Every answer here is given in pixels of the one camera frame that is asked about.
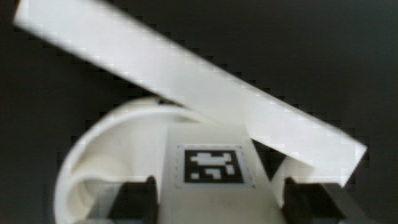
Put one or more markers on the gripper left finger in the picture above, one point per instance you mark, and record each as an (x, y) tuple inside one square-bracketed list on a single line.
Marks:
[(126, 204)]

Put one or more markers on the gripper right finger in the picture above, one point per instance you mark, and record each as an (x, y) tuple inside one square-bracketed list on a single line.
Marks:
[(318, 204)]

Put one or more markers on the white stool leg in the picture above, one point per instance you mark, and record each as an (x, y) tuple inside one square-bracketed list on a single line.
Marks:
[(215, 186)]

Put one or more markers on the white front barrier rail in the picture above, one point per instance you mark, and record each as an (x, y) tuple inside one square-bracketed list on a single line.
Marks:
[(87, 27)]

